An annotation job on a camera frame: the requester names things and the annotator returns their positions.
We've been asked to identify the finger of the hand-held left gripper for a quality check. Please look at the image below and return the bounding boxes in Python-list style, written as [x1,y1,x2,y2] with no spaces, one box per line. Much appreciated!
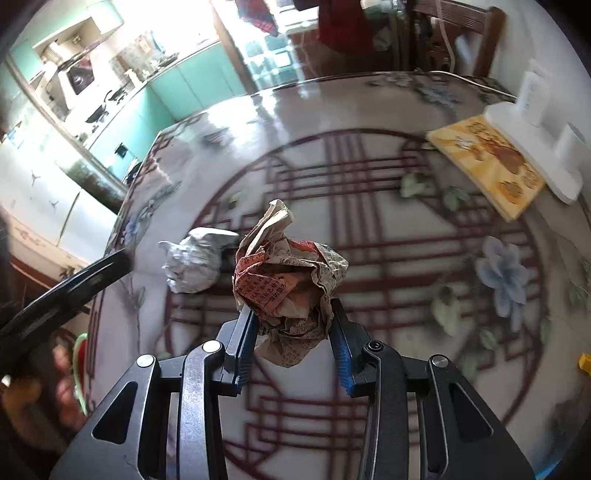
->
[0,249,134,376]

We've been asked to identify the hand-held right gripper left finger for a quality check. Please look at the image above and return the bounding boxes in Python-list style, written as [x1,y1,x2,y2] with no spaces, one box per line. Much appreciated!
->
[48,307,259,480]

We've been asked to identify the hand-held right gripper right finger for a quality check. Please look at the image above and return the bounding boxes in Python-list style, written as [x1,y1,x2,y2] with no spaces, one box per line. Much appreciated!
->
[330,298,529,480]

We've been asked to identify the brown printed paper ball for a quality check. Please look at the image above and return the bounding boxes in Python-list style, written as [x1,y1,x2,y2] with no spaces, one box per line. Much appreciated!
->
[231,199,350,368]

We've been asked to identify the red basin with green rim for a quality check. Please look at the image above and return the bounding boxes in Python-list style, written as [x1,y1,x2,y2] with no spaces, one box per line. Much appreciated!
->
[51,333,90,416]

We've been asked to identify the white paper ball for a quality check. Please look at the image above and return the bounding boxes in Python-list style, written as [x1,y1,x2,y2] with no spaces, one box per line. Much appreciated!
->
[158,227,241,294]

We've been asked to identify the person's left hand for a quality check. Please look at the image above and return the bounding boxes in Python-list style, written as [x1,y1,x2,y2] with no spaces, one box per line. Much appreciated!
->
[2,376,70,455]

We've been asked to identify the floral patterned tablecloth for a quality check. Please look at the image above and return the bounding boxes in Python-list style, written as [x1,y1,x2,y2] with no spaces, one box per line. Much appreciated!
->
[85,69,591,480]

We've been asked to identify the white refrigerator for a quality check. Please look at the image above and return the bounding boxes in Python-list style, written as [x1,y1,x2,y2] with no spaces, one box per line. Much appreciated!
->
[0,124,116,250]

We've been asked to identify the teal kitchen cabinets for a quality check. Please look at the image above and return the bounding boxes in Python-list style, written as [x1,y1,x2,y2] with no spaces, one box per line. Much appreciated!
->
[88,41,252,181]

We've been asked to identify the yellow pastry box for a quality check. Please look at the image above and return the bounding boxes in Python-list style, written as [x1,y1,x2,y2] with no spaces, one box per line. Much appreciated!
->
[425,115,546,223]

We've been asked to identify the range hood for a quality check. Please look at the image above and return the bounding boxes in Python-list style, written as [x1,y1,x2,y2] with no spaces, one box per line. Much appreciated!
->
[32,0,125,51]

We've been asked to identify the white plastic tray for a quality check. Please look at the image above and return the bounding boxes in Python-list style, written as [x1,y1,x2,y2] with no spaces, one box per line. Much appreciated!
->
[484,102,583,205]

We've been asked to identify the white bottle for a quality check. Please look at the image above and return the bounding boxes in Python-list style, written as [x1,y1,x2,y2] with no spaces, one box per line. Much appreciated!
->
[554,122,583,162]
[517,59,550,127]

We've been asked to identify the plaid hanging cloth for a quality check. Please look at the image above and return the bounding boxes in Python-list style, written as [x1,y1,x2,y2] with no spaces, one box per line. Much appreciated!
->
[235,0,282,38]

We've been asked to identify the red hanging cloth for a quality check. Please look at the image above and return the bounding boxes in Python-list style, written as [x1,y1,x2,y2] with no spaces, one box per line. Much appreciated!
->
[316,0,375,44]

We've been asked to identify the dark wooden chair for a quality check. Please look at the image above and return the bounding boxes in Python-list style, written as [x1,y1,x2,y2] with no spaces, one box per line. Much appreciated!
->
[406,0,506,75]

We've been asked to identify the white cable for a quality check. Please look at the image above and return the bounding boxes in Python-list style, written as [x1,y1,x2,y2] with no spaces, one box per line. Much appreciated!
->
[434,14,518,100]

